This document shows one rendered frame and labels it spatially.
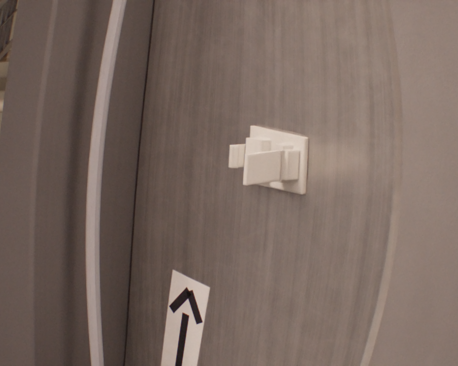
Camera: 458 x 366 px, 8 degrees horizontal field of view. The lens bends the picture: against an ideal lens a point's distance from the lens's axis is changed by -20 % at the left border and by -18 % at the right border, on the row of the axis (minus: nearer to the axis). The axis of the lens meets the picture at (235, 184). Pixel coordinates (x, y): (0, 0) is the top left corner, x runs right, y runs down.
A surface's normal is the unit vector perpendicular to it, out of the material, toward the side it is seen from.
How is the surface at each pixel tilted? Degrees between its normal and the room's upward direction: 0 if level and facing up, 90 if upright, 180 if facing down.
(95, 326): 93
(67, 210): 95
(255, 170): 91
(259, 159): 91
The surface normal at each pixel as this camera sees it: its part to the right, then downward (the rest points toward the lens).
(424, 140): -0.73, 0.06
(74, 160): 0.68, 0.18
